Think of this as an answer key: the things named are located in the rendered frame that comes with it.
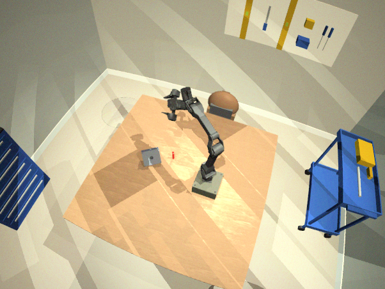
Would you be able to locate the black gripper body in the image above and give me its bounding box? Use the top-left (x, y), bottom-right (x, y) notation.
top-left (168, 89), bottom-right (184, 121)

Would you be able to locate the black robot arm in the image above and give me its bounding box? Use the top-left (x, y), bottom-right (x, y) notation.
top-left (168, 87), bottom-right (224, 183)

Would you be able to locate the grey square panel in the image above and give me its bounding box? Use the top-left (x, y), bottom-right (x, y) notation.
top-left (141, 147), bottom-right (161, 166)

